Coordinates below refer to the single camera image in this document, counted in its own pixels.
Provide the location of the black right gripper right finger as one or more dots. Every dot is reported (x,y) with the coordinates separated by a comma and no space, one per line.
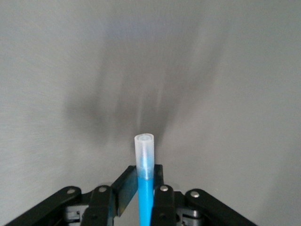
(178,209)

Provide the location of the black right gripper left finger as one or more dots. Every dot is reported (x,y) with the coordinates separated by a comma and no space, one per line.
(98,204)

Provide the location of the blue marker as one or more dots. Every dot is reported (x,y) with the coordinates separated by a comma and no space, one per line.
(145,193)

